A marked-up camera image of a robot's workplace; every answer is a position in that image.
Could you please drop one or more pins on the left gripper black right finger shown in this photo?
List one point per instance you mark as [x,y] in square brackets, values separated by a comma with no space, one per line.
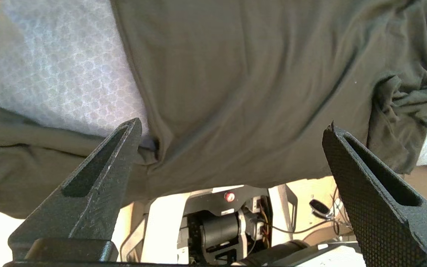
[380,207]

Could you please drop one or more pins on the black printed t-shirt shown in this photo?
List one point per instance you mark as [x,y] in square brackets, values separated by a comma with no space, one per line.
[254,92]

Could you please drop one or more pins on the blue bed sheet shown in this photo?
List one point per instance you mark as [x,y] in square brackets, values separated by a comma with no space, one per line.
[61,74]

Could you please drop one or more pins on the grey robot base chassis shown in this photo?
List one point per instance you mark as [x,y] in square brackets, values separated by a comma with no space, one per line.
[213,230]

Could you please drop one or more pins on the black oval device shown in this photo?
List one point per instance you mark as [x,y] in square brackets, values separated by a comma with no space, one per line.
[320,207]

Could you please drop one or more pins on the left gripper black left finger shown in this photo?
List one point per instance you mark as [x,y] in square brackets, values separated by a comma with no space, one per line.
[87,207]

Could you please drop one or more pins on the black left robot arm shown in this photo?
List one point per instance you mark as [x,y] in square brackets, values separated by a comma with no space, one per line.
[291,254]

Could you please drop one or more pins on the red emergency stop button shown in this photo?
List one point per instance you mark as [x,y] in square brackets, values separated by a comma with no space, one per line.
[229,196]

